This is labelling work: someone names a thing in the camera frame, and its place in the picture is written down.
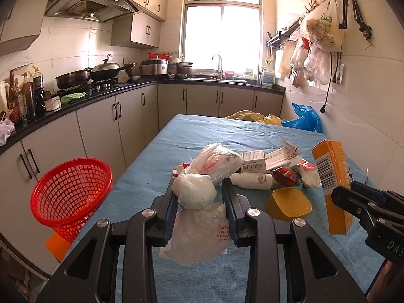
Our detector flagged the white wall socket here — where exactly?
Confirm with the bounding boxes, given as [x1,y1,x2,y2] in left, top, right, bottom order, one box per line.
[334,61,345,84]

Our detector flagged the blue plastic bag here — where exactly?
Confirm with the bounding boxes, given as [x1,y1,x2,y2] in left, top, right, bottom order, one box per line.
[282,102,323,133]

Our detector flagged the green cloth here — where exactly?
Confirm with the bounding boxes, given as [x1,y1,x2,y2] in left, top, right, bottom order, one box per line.
[60,92,87,106]

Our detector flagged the orange stool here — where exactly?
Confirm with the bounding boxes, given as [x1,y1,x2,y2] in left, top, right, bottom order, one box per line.
[45,233,72,263]

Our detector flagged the white tissue packet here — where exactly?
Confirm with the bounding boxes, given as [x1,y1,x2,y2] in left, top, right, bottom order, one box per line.
[297,159,321,187]

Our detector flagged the chrome faucet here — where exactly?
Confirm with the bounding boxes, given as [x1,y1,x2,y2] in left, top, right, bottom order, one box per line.
[211,54,224,81]

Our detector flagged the blue-label detergent bottle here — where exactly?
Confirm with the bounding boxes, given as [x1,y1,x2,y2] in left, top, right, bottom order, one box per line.
[262,66,275,88]

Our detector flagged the dark soy sauce bottle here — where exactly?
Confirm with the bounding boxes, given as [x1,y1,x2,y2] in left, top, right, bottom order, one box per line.
[20,74,37,122]

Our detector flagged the knotted white plastic bag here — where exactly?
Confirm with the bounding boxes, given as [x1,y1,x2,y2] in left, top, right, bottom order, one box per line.
[159,173,228,266]

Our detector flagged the black kitchen countertop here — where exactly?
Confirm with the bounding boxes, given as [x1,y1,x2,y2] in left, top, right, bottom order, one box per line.
[0,75,286,156]

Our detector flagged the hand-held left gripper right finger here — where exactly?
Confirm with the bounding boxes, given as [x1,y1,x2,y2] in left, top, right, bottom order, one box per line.
[221,178,368,303]

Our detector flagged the long white medicine box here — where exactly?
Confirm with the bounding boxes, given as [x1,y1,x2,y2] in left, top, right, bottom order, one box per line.
[264,151,302,171]

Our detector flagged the beige lower kitchen cabinets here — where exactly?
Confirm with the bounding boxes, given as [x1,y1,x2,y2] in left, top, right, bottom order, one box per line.
[0,84,285,280]

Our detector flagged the black power cable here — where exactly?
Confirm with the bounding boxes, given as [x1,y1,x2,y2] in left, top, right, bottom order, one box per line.
[320,52,334,114]

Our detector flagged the yellow-cap oil bottle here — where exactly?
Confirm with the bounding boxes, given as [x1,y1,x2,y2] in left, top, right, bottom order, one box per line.
[32,66,45,115]

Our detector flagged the black wok with lid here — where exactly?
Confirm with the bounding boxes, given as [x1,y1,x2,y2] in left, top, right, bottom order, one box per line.
[90,54,137,82]

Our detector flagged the black frying pan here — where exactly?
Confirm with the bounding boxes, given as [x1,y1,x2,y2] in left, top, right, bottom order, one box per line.
[55,67,94,90]

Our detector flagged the red-print plastic bag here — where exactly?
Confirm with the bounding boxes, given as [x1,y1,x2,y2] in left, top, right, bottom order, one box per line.
[184,143,244,186]

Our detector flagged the dark cooking pot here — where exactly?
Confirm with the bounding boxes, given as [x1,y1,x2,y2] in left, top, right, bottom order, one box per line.
[176,61,194,79]

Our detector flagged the black wall hook rack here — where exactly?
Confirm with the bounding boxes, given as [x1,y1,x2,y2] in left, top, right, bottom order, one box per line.
[266,0,349,50]

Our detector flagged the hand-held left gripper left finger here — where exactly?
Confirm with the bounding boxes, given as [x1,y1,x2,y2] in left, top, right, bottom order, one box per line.
[35,192,182,303]

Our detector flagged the yellow plastic cup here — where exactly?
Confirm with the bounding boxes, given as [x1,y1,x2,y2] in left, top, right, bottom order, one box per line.
[266,187,313,222]

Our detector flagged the gas stove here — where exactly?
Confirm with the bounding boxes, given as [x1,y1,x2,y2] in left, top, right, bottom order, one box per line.
[57,80,119,98]

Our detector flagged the pink plastic bag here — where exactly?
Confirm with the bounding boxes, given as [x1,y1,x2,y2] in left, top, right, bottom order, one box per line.
[0,119,16,146]

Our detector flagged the red plastic mesh basket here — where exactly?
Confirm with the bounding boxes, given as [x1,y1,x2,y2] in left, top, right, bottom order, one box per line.
[31,157,113,243]

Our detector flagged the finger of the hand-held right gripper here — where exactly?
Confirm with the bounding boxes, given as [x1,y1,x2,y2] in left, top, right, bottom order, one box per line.
[350,180,388,207]
[331,185,384,228]

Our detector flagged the blue tablecloth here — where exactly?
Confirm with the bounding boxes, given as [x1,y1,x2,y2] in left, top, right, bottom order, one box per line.
[104,114,387,303]

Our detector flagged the hanging beige cutting board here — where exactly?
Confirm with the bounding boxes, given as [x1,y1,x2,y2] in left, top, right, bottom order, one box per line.
[279,39,297,78]

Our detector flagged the red-label sauce bottle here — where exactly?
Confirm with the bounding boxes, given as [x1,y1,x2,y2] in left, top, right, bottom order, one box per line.
[8,69,22,124]

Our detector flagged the red snack wrapper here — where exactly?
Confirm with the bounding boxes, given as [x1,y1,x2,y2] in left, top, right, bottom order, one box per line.
[271,167,300,189]

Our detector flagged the white spray bottle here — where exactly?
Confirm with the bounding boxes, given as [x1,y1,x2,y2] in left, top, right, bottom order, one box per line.
[230,172,274,191]

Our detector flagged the orange cardboard box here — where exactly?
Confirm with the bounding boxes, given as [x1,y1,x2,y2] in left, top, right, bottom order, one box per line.
[311,139,353,235]

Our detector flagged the white barcode medicine box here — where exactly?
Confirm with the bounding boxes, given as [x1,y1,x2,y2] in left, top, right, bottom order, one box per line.
[240,150,266,173]

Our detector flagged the silver rice cooker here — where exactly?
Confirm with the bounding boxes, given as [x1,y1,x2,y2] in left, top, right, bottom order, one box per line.
[140,58,169,77]

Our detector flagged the yellow plastic bag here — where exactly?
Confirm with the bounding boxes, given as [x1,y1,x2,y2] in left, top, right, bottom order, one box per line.
[225,110,282,126]

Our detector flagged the hanging clear bag with bread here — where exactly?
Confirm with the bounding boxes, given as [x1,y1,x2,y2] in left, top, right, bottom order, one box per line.
[299,0,345,52]

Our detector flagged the open-flap white medicine box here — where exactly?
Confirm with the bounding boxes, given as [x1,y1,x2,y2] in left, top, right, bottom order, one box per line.
[282,140,304,157]

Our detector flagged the kitchen window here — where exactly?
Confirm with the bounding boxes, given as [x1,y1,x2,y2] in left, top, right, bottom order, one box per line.
[181,0,264,72]

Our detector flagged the person's right forearm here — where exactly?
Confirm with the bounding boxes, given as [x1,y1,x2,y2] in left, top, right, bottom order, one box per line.
[372,257,397,296]

